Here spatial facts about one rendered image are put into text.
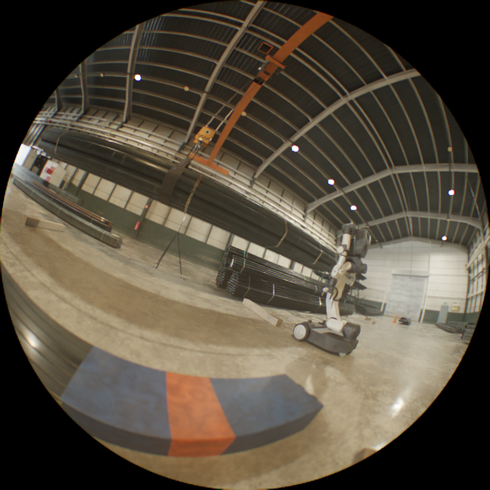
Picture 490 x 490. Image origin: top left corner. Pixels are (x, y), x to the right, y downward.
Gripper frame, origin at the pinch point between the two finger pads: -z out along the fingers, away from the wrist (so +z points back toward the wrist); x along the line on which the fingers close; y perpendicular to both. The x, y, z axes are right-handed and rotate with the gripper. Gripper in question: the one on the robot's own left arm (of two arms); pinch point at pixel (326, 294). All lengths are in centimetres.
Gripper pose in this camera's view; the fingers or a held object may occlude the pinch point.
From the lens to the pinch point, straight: 172.2
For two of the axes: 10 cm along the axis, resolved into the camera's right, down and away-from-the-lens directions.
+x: -3.9, -1.8, 9.0
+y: -8.3, -3.6, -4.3
